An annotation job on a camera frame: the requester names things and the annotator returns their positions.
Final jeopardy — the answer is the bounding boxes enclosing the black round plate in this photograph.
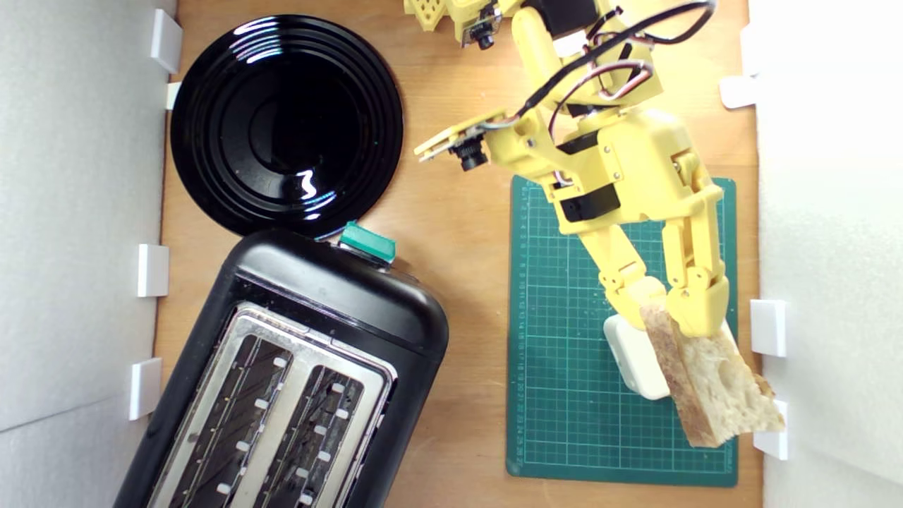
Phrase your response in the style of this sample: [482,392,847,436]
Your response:
[170,14,405,238]

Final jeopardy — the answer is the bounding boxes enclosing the green toaster lever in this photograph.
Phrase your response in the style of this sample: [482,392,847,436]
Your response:
[339,221,397,265]

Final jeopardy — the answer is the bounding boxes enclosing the yellow bracket with black camera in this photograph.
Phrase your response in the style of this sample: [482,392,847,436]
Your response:
[462,4,503,52]

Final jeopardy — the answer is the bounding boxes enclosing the green cutting mat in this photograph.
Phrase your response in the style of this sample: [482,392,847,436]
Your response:
[506,174,739,488]

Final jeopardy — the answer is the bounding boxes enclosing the white plastic block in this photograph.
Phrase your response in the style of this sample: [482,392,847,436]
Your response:
[603,314,672,401]

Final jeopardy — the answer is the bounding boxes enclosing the yellow plate wrist camera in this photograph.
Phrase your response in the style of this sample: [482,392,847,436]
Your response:
[414,109,509,172]

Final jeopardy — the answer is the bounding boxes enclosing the black two-slot toaster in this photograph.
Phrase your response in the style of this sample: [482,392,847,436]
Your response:
[113,227,450,508]

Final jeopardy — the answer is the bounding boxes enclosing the brown bread slice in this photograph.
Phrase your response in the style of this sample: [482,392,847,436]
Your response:
[638,303,786,449]

